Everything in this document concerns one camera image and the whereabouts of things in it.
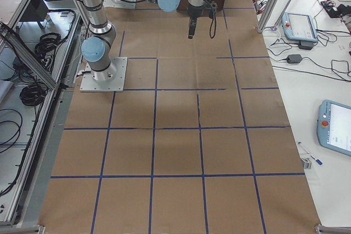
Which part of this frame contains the black power brick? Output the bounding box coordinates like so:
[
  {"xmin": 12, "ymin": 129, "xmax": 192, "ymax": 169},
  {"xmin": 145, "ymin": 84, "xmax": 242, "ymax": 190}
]
[{"xmin": 286, "ymin": 54, "xmax": 302, "ymax": 64}]

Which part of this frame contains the coiled black cable bundle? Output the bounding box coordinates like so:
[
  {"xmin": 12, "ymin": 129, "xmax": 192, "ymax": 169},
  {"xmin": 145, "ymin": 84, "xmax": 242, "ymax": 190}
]
[{"xmin": 19, "ymin": 82, "xmax": 47, "ymax": 107}]

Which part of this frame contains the small grey metal clip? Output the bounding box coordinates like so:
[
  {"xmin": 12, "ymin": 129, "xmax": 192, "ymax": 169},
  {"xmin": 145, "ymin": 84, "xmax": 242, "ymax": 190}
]
[{"xmin": 301, "ymin": 158, "xmax": 312, "ymax": 169}]

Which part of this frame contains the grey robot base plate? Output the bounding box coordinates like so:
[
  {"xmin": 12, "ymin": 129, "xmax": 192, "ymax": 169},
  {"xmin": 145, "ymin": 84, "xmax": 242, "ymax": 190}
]
[{"xmin": 80, "ymin": 57, "xmax": 128, "ymax": 92}]

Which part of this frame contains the aluminium side frame rail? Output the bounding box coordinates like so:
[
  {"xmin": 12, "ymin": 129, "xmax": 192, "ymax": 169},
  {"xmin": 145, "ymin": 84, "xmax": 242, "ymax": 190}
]
[{"xmin": 1, "ymin": 0, "xmax": 80, "ymax": 228}]

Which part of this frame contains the brown paper table cover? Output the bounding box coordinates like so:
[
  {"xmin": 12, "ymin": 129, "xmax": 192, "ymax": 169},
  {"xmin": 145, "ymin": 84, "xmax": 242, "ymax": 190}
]
[{"xmin": 39, "ymin": 0, "xmax": 319, "ymax": 233}]

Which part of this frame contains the lower teach pendant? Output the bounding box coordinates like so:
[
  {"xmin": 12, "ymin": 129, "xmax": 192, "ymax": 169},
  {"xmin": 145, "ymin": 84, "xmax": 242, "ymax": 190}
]
[{"xmin": 317, "ymin": 100, "xmax": 351, "ymax": 156}]

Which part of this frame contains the teach pendant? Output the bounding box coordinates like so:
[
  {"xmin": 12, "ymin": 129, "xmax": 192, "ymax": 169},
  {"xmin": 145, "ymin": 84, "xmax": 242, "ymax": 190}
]
[
  {"xmin": 281, "ymin": 12, "xmax": 318, "ymax": 43},
  {"xmin": 317, "ymin": 100, "xmax": 351, "ymax": 156}
]

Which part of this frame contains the upper teach pendant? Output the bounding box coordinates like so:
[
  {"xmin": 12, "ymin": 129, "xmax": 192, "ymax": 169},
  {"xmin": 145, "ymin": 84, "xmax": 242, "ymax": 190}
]
[{"xmin": 281, "ymin": 12, "xmax": 318, "ymax": 43}]

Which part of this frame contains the blue pen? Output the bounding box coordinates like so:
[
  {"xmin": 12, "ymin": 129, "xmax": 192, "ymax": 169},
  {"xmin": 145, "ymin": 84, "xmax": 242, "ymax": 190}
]
[{"xmin": 310, "ymin": 155, "xmax": 323, "ymax": 165}]

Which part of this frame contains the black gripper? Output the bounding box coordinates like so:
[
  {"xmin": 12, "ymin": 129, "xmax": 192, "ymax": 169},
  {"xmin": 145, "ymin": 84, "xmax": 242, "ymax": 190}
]
[{"xmin": 187, "ymin": 5, "xmax": 206, "ymax": 39}]

